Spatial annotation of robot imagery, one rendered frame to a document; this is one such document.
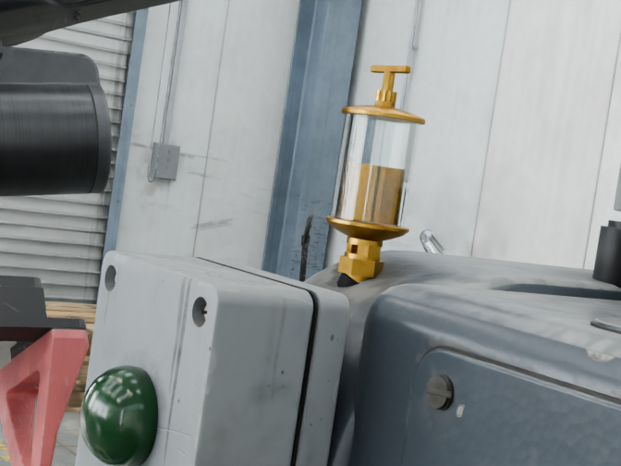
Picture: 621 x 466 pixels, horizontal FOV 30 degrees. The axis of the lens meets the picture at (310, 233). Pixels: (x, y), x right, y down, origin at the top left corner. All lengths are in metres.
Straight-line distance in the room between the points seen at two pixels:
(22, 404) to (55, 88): 0.16
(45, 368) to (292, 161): 8.77
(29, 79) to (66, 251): 7.89
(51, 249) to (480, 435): 8.16
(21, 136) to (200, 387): 0.28
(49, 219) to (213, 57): 1.77
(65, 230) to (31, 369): 7.90
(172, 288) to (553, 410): 0.11
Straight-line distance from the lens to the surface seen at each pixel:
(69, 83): 0.60
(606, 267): 0.42
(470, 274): 0.38
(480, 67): 8.10
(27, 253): 8.36
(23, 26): 0.63
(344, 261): 0.39
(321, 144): 8.96
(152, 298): 0.34
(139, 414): 0.33
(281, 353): 0.32
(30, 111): 0.58
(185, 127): 8.85
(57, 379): 0.55
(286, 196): 9.30
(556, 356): 0.29
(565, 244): 7.34
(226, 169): 9.05
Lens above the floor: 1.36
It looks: 3 degrees down
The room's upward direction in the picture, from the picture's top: 8 degrees clockwise
